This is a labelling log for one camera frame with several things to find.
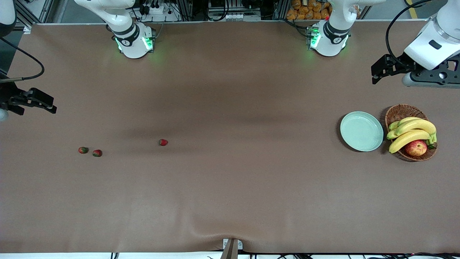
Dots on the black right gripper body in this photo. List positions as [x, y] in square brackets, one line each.
[7, 96]

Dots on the red green strawberry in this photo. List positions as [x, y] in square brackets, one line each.
[83, 150]
[97, 153]
[163, 142]

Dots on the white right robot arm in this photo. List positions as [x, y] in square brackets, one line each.
[131, 45]

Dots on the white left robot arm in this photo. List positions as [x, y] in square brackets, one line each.
[330, 39]

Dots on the pale green round plate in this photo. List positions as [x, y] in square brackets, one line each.
[362, 131]

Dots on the brown wicker basket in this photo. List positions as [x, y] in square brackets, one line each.
[400, 111]

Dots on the yellow banana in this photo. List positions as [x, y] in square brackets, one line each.
[395, 124]
[417, 124]
[408, 139]

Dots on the red yellow apple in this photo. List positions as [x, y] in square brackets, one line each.
[416, 148]

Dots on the orange pastry pile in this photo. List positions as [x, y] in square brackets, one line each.
[305, 12]

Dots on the white power strip with plugs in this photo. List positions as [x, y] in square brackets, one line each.
[158, 10]

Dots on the long white socket strip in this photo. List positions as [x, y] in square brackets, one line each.
[233, 16]

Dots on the brown table mat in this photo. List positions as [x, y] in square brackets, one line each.
[230, 180]

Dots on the aluminium frame strut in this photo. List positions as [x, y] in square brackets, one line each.
[46, 12]

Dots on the white metal bracket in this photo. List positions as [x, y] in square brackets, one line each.
[225, 244]

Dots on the brown camera post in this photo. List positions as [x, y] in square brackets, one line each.
[230, 251]

